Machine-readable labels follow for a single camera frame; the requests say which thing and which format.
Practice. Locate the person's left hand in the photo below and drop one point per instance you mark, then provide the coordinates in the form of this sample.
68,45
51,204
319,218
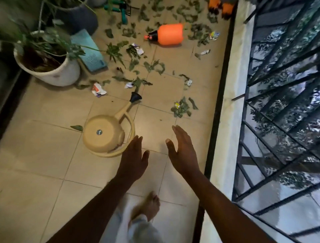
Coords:
132,164

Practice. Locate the person's right hand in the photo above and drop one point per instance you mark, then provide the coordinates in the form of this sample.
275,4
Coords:
186,157

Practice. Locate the person's right thumb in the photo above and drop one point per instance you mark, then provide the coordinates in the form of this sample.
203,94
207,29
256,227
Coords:
171,150

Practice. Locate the person's left thumb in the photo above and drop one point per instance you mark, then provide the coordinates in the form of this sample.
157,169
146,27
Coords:
145,157

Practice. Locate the person's left forearm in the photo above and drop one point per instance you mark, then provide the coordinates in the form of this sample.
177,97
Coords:
95,212

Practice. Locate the person's right forearm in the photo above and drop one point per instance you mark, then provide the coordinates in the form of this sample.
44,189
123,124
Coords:
225,212

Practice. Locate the scattered green leaves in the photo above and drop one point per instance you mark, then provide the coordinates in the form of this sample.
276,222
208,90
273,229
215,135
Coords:
181,108

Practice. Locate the beige plastic watering can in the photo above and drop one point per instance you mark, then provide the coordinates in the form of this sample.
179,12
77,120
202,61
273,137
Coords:
105,134

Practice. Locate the person's bare foot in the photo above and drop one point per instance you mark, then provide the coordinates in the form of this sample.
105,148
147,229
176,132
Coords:
147,206

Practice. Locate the light grey trouser leg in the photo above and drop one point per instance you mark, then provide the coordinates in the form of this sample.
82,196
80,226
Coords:
140,231

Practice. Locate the white stone window ledge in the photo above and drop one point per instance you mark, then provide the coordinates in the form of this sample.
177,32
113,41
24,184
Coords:
231,100

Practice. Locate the black metal window grille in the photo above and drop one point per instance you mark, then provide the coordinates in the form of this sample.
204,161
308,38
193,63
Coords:
277,112

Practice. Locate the light blue plastic dustpan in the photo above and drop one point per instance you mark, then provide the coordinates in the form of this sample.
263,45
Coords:
91,56

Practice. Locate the orange spray bottle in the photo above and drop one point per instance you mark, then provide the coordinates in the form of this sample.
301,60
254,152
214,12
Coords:
171,34

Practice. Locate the white plant pot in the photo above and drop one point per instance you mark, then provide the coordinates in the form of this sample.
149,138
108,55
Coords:
60,72

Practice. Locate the green garden hand tools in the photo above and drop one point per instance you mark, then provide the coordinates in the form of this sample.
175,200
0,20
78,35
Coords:
120,8

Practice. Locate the green leafy potted plant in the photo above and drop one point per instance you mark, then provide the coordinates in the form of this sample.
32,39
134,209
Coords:
47,43

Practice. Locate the orange and black tool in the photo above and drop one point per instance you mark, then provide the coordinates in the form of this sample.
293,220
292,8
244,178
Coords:
221,7

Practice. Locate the dark grey plant pot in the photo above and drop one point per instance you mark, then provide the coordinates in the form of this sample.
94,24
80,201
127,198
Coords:
80,20

